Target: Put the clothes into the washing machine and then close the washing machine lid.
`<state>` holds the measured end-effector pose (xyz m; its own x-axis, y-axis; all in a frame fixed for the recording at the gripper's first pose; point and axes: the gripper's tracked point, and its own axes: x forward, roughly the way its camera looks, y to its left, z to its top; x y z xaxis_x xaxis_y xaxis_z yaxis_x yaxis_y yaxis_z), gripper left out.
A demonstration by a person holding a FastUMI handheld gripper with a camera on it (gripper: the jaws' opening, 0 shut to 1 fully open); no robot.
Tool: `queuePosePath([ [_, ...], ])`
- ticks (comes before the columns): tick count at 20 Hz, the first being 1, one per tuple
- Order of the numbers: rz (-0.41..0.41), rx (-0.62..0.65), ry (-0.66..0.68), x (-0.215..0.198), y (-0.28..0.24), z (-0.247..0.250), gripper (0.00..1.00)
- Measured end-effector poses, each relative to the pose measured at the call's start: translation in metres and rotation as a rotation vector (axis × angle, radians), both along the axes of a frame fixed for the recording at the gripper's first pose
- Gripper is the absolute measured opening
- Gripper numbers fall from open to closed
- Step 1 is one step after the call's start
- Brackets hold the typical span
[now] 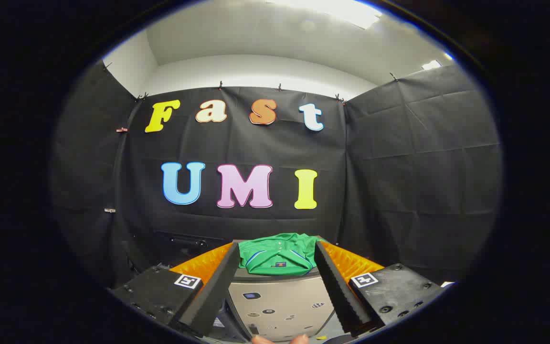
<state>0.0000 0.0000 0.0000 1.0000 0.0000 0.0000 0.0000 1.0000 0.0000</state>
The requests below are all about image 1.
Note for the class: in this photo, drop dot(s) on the ceiling light panel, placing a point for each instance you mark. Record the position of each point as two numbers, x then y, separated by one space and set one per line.
431 65

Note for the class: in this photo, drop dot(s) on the black backdrop cloth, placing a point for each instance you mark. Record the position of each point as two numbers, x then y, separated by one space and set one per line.
237 148

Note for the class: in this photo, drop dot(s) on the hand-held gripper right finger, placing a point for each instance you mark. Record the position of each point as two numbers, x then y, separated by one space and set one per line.
337 286

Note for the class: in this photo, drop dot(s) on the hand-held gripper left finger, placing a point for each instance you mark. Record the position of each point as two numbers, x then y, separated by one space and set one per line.
217 286

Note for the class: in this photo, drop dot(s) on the green polo shirt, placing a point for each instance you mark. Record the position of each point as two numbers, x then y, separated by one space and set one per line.
275 255

